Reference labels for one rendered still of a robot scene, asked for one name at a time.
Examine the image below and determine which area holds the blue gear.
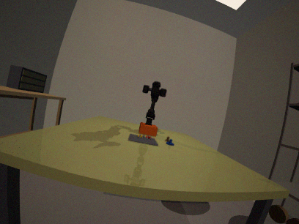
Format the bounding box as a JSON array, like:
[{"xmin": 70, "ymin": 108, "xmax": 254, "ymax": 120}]
[{"xmin": 166, "ymin": 139, "xmax": 174, "ymax": 146}]

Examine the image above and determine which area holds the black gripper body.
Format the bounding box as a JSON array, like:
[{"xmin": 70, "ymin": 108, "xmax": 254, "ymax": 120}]
[{"xmin": 143, "ymin": 85, "xmax": 167, "ymax": 97}]

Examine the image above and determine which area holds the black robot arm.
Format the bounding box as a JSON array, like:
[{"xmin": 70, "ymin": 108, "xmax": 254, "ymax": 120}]
[{"xmin": 146, "ymin": 81, "xmax": 160, "ymax": 126}]

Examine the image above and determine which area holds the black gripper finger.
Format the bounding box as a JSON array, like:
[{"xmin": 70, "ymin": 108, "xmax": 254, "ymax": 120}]
[
  {"xmin": 144, "ymin": 85, "xmax": 150, "ymax": 93},
  {"xmin": 160, "ymin": 88, "xmax": 165, "ymax": 96}
]

